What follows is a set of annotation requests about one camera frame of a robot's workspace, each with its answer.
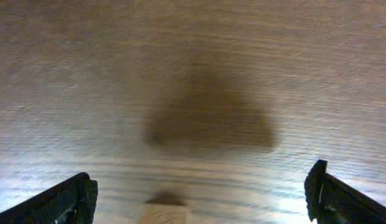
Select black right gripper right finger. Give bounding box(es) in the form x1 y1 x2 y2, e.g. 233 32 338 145
304 159 386 224

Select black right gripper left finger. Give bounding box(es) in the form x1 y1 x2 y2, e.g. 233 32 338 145
0 172 98 224

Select green R wooden block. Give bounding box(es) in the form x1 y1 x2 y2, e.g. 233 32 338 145
136 203 190 224

